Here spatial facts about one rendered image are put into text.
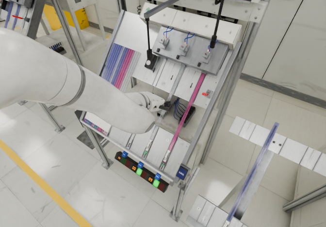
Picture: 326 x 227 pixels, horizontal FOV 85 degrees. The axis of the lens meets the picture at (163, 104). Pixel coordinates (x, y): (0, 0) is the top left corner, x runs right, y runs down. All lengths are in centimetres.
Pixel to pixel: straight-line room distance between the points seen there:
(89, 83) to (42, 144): 187
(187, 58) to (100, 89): 53
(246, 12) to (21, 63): 73
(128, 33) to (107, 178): 123
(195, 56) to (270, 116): 170
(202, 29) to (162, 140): 55
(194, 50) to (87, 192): 143
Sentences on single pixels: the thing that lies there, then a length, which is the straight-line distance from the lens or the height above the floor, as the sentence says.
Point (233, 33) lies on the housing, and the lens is 84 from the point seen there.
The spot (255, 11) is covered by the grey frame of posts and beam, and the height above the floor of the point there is 135.
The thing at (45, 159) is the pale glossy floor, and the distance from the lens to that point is 210.
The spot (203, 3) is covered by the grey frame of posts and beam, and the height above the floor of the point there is 134.
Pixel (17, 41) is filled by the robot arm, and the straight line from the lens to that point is 30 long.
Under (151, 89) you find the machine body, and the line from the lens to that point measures 146.
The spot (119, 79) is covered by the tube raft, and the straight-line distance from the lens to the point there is 106.
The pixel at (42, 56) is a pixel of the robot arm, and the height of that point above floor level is 147.
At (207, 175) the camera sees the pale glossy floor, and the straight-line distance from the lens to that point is 176.
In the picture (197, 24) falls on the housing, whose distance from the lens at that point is 88.
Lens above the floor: 160
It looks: 47 degrees down
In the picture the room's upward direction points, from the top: straight up
